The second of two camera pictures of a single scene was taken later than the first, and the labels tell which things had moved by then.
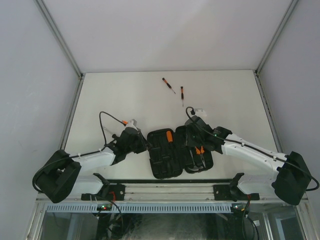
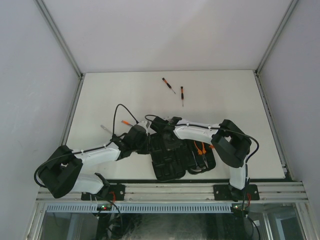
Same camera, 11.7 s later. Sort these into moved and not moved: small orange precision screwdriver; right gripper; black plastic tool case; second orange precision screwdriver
Moved: right gripper
Not moved: black plastic tool case; small orange precision screwdriver; second orange precision screwdriver
